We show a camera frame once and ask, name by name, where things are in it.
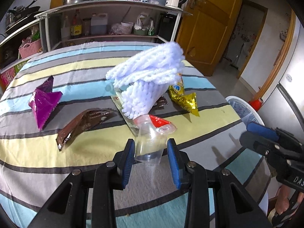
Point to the pale green bowl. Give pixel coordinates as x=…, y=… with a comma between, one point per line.
x=140, y=31

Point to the pink carton box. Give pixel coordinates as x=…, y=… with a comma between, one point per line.
x=9, y=76

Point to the plastic oil jug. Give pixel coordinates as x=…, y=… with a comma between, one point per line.
x=98, y=25

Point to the clear plastic cup red lid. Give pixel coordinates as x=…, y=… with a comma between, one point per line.
x=149, y=144

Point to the white foam net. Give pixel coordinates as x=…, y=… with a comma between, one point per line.
x=147, y=80

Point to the person's right hand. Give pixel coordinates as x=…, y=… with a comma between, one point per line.
x=285, y=201

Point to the white round trash bin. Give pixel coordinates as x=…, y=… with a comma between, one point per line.
x=237, y=99

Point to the tall clear bottle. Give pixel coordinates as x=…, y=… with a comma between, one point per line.
x=65, y=28

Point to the steel pot with lid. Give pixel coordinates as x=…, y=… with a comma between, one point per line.
x=10, y=19

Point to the red round object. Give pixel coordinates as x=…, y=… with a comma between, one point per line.
x=255, y=104

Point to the yellow label sauce bottle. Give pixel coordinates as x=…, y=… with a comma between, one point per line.
x=76, y=27

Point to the wooden door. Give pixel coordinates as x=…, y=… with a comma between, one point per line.
x=209, y=28

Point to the striped cloth covered table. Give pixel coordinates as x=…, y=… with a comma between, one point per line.
x=47, y=159

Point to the dark brown small packet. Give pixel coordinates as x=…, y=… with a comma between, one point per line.
x=161, y=102

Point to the white plastic tub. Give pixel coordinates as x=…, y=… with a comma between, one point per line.
x=127, y=27

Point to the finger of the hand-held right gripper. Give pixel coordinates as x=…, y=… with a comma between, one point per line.
x=254, y=142
x=261, y=129

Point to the white metal shelf rack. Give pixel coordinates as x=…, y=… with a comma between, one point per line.
x=118, y=3

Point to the gold foil snack packet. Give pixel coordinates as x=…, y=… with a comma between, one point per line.
x=182, y=95

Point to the pink plastic bag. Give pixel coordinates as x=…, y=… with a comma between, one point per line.
x=116, y=28

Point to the grey refrigerator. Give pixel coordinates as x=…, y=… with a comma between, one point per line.
x=287, y=99

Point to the white plastic bag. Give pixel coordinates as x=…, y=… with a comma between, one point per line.
x=142, y=21

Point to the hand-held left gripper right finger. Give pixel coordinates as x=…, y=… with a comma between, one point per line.
x=174, y=168

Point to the pink woven basket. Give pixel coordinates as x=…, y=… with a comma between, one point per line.
x=29, y=48

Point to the low kitchen counter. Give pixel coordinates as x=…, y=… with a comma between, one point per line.
x=23, y=32

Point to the dark glass jar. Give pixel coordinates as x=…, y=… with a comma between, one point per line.
x=86, y=27

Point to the purple foil packet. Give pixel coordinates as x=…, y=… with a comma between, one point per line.
x=44, y=102

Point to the green white packet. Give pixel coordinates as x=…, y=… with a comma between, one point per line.
x=151, y=29

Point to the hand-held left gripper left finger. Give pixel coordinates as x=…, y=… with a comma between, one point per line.
x=127, y=166

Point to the brown long snack packet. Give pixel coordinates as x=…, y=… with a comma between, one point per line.
x=83, y=123

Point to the stack of black pans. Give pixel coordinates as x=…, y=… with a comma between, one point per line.
x=21, y=20

